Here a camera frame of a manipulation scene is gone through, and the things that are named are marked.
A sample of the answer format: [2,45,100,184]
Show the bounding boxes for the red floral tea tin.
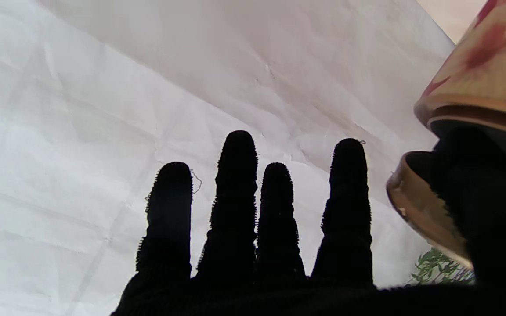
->
[413,0,506,165]

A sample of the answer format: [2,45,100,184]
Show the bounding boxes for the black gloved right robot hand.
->
[110,125,506,316]

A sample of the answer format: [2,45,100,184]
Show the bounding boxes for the green leafy potted plant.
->
[407,247,476,287]

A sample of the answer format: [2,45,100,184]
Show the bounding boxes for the white printed backdrop cloth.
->
[0,0,477,316]

